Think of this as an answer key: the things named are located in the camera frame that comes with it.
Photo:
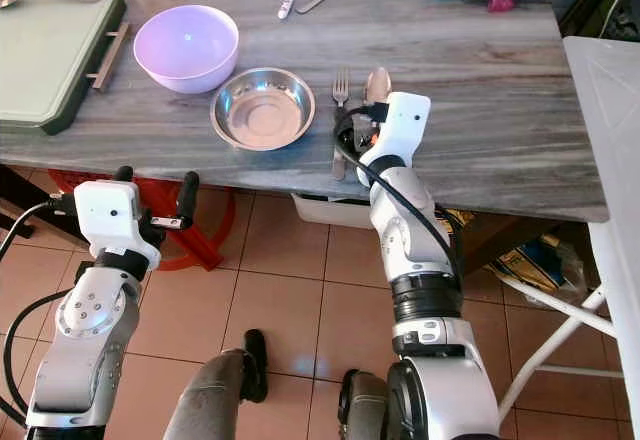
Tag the white storage bin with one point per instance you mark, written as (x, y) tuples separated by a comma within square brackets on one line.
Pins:
[(330, 210)]

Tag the purple plastic bowl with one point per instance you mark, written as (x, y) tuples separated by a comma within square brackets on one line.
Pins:
[(185, 55)]

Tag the stainless steel bowl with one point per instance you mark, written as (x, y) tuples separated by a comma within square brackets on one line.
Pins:
[(263, 115)]

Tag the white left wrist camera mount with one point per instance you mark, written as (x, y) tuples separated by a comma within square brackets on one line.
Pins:
[(110, 215)]

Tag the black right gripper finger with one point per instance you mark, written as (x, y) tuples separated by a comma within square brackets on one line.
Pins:
[(343, 135)]

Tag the grey wooden counter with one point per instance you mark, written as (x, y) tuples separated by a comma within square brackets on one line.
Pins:
[(490, 110)]

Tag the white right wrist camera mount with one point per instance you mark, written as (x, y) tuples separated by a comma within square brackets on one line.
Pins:
[(405, 130)]

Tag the white folding table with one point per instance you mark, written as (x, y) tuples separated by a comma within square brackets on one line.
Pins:
[(610, 110)]

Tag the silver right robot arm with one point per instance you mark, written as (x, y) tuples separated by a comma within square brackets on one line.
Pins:
[(410, 230)]

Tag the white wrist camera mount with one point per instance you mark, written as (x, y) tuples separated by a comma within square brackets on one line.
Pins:
[(110, 215), (405, 130)]

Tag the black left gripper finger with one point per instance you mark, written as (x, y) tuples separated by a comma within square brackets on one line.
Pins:
[(124, 174), (190, 198)]

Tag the white green cutting board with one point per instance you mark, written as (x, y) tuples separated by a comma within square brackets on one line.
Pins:
[(50, 60)]

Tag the blue yellow bag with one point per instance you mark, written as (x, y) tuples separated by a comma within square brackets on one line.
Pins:
[(530, 265)]

